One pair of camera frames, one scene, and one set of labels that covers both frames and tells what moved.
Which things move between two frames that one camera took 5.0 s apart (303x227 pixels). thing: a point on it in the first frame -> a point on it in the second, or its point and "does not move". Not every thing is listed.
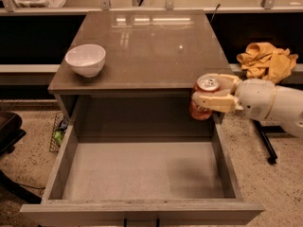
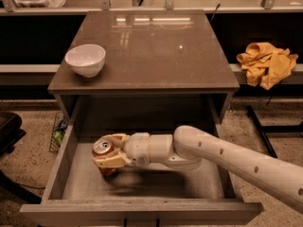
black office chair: x=10 y=132 does not move
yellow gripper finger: x=228 y=81 -> x=119 y=139
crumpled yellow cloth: x=265 y=61 does not move
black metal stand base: x=264 y=131 does not move
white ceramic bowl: x=86 y=59 does not move
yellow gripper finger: x=217 y=103 -> x=115 y=161
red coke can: x=205 y=83 -> x=101 y=148
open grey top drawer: x=138 y=161 does not move
